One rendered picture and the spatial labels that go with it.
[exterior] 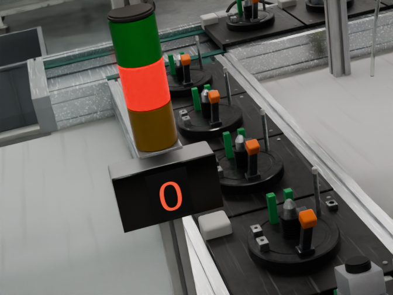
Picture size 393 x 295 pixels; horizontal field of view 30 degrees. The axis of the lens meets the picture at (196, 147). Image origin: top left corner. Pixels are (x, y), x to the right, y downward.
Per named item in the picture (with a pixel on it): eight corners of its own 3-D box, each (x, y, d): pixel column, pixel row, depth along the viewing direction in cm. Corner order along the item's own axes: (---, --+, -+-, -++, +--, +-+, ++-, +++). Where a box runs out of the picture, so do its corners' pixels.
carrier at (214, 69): (247, 99, 168) (241, 47, 163) (146, 124, 165) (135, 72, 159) (219, 67, 190) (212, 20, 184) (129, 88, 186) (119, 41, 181)
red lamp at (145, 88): (175, 104, 79) (166, 62, 77) (130, 115, 79) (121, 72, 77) (165, 89, 84) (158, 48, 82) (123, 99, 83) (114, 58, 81)
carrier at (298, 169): (334, 198, 125) (329, 132, 120) (200, 235, 122) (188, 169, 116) (285, 141, 147) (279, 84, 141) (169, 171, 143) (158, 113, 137)
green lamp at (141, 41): (166, 61, 77) (158, 16, 75) (120, 72, 77) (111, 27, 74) (157, 47, 82) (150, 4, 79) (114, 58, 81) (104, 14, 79)
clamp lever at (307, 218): (314, 250, 105) (317, 218, 99) (300, 254, 105) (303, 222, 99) (304, 230, 107) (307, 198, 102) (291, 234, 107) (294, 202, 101)
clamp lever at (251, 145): (259, 175, 127) (260, 146, 121) (248, 178, 126) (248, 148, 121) (252, 160, 129) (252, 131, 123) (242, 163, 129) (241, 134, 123)
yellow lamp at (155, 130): (182, 145, 82) (175, 105, 80) (138, 155, 81) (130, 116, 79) (172, 127, 86) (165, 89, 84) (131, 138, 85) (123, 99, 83)
